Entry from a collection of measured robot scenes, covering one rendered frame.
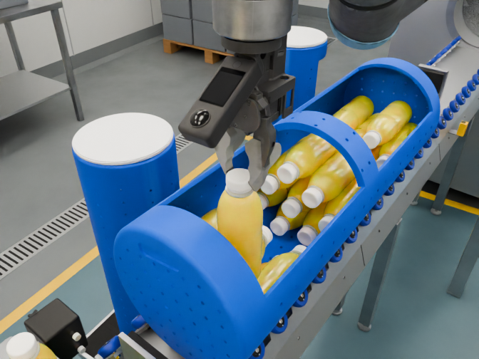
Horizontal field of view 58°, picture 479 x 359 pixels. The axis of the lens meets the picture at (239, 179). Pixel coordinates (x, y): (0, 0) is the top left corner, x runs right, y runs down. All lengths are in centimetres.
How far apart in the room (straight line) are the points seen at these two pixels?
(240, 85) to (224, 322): 33
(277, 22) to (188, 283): 37
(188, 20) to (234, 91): 418
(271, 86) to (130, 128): 80
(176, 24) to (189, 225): 422
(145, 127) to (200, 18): 333
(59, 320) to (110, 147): 53
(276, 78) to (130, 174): 68
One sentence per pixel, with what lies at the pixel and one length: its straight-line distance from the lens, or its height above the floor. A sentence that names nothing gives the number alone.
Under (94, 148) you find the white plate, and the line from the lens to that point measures 123.
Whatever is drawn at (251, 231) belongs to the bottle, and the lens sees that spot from 63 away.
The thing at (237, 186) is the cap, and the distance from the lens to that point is 59.
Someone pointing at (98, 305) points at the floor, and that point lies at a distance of 219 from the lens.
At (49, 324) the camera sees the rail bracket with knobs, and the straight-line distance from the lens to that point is 87.
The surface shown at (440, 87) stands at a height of 103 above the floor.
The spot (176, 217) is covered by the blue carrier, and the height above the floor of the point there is 123.
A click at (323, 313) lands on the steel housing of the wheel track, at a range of 101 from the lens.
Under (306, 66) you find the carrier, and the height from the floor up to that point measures 94.
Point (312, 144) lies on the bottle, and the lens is 92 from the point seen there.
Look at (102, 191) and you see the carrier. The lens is 123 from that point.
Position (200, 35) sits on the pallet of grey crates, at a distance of 461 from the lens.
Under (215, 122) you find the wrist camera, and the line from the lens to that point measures 48.
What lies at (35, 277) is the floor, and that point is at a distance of 242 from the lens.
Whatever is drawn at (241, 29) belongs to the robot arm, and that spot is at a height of 151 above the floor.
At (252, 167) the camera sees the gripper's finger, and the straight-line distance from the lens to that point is 57.
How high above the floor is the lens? 165
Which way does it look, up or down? 36 degrees down
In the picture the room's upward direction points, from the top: straight up
